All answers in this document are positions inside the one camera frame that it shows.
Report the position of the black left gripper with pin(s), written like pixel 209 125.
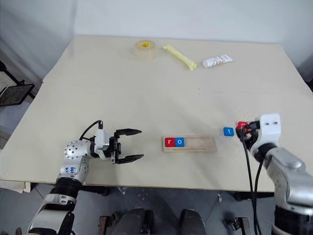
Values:
pixel 115 149

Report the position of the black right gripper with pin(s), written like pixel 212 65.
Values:
pixel 253 133

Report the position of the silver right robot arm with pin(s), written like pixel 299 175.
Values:
pixel 286 176

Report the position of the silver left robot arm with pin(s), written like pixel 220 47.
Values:
pixel 73 156

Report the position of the blue letter t block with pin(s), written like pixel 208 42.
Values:
pixel 229 131

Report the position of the red letter r block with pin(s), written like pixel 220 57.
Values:
pixel 169 142

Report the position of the wooden letter tray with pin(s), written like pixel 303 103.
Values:
pixel 198 145

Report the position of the blue letter o block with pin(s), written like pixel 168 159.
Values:
pixel 179 141

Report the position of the dark rounded shape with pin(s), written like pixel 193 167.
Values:
pixel 133 221
pixel 192 222

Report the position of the white squeeze tube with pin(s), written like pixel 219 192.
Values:
pixel 216 61

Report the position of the clear tape roll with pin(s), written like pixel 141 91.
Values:
pixel 145 51

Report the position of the yellow wrapped stick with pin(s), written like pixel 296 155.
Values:
pixel 181 57

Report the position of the black mesh chair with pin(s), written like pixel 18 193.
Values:
pixel 14 91

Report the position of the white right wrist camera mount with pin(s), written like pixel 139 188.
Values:
pixel 267 129

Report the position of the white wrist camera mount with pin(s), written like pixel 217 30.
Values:
pixel 267 129
pixel 100 142

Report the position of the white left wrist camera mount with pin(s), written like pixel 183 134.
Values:
pixel 100 142

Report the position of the black table frame bar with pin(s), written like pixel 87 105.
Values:
pixel 254 195
pixel 95 190

